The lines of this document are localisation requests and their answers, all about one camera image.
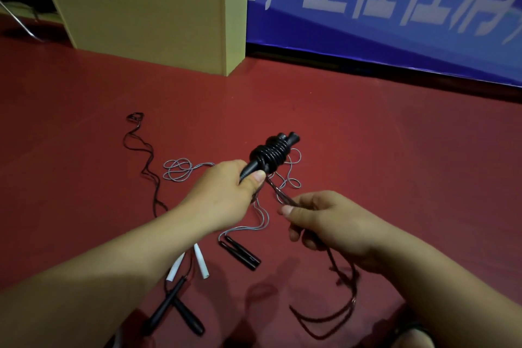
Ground person's right hand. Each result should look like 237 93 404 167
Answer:
281 190 393 275

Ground person's left hand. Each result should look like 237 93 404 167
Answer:
181 160 267 235

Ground black jump rope wound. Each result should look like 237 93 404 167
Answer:
238 131 360 340

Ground person's right forearm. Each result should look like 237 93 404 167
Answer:
367 230 522 348

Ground person's left forearm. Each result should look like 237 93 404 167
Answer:
0 202 213 348

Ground blue banner with white print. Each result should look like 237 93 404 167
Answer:
246 0 522 88

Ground beige wooden cabinet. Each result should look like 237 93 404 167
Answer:
31 0 250 77

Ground grey jump rope, black handles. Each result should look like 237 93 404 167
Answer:
163 148 303 272

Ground jump rope with white handles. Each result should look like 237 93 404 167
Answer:
166 243 211 283

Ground dark jump rope, black handles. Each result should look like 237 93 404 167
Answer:
123 112 205 337

